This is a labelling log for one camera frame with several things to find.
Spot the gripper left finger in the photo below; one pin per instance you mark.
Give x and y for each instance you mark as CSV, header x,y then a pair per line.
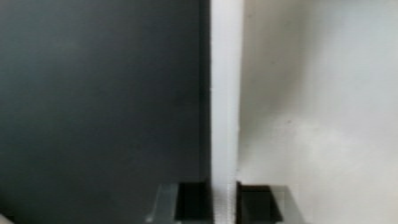
x,y
181,204

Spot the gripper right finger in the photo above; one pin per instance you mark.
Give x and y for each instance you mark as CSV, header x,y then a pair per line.
x,y
265,205

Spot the white square tabletop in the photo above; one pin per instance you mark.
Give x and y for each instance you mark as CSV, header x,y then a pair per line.
x,y
304,107

